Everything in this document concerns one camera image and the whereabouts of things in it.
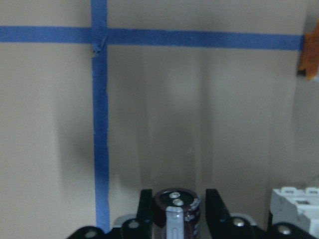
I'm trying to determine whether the white circuit breaker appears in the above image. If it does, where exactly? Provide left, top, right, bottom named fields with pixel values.
left=270, top=187, right=319, bottom=231

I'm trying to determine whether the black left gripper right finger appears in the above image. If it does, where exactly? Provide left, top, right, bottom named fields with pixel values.
left=205, top=189, right=230, bottom=239

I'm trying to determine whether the dark cylindrical capacitor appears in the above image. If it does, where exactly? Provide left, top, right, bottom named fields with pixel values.
left=153, top=188, right=201, bottom=239

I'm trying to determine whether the orange tape piece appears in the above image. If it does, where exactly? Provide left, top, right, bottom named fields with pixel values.
left=297, top=20, right=319, bottom=82

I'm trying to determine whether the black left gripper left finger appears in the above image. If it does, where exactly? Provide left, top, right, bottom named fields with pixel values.
left=136, top=189, right=153, bottom=239

